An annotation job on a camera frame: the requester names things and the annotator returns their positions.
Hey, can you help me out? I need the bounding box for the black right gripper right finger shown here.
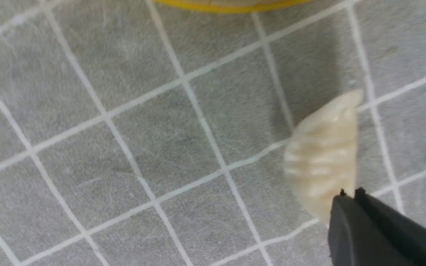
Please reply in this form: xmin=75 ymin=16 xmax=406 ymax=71
xmin=354 ymin=188 xmax=426 ymax=266

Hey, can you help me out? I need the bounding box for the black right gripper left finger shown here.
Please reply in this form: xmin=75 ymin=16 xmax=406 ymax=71
xmin=328 ymin=189 xmax=413 ymax=266

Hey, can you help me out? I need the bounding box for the white ridged dumpling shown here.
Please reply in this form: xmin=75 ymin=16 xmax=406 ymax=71
xmin=283 ymin=89 xmax=365 ymax=225

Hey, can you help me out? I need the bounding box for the bamboo steamer tray yellow rim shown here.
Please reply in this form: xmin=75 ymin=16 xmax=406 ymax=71
xmin=154 ymin=0 xmax=310 ymax=14

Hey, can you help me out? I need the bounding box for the grey checked tablecloth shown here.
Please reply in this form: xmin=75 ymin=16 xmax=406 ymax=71
xmin=0 ymin=0 xmax=426 ymax=266

